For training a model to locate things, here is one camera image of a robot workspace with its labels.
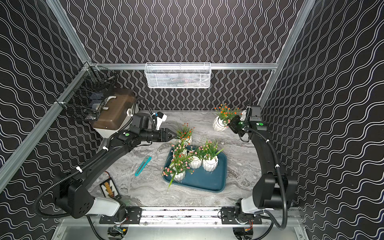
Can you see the brown lid storage box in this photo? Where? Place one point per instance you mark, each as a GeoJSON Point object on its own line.
{"type": "Point", "coordinates": [116, 112]}

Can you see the black wire wall basket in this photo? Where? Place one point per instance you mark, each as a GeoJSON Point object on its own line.
{"type": "Point", "coordinates": [86, 101]}

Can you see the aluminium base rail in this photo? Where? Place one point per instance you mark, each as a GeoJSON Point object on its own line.
{"type": "Point", "coordinates": [180, 223]}

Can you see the patterned card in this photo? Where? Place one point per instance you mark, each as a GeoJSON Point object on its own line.
{"type": "Point", "coordinates": [109, 189]}

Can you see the pink flower potted plant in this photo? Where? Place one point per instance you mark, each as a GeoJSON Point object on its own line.
{"type": "Point", "coordinates": [195, 160]}

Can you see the white pot green plant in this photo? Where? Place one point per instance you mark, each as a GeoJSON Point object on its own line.
{"type": "Point", "coordinates": [208, 153]}

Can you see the teal plastic tray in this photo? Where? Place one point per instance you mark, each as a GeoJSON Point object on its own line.
{"type": "Point", "coordinates": [203, 180]}

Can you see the white wire wall basket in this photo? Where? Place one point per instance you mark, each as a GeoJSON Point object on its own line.
{"type": "Point", "coordinates": [178, 75]}

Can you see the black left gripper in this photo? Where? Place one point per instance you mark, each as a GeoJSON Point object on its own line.
{"type": "Point", "coordinates": [162, 134]}

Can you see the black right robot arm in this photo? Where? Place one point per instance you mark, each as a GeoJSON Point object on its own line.
{"type": "Point", "coordinates": [274, 192]}

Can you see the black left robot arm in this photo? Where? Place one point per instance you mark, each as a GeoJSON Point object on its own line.
{"type": "Point", "coordinates": [70, 191]}

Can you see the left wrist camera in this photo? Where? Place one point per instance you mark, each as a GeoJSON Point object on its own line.
{"type": "Point", "coordinates": [159, 118]}

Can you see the white pot pink flowers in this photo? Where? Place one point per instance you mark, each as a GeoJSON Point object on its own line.
{"type": "Point", "coordinates": [179, 148]}

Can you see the red flower potted plant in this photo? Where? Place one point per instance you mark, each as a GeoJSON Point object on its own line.
{"type": "Point", "coordinates": [184, 133]}

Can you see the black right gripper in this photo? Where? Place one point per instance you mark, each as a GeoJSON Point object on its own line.
{"type": "Point", "coordinates": [232, 125]}

